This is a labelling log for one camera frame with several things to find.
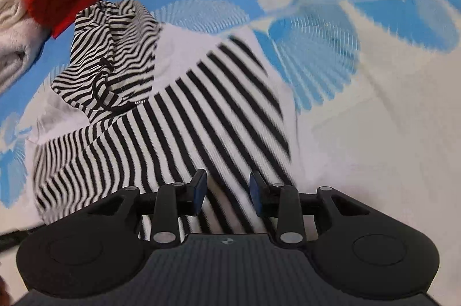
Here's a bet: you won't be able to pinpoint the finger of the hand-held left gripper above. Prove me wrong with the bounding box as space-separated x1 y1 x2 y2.
0 228 36 252

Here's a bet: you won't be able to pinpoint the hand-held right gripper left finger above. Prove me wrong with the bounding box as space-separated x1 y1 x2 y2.
86 168 209 249

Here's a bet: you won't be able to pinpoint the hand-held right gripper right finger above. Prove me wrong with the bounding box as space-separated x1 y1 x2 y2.
248 170 376 250

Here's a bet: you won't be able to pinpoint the black white striped hooded top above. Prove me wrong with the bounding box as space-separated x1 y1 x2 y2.
32 0 300 246

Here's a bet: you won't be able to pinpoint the blue white fan-print bedspread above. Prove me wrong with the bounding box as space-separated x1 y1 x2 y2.
0 0 461 306

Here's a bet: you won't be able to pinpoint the cream folded blankets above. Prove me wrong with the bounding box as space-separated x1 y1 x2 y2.
0 0 50 97

